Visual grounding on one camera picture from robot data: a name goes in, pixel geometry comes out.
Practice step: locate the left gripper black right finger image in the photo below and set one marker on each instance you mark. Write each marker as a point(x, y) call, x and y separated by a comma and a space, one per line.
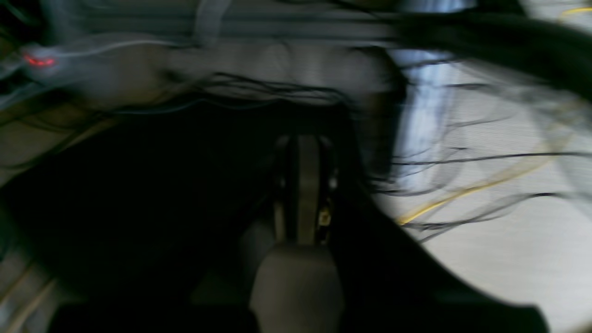
point(316, 182)

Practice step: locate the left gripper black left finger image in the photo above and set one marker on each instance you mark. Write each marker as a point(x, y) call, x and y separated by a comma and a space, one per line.
point(284, 189)

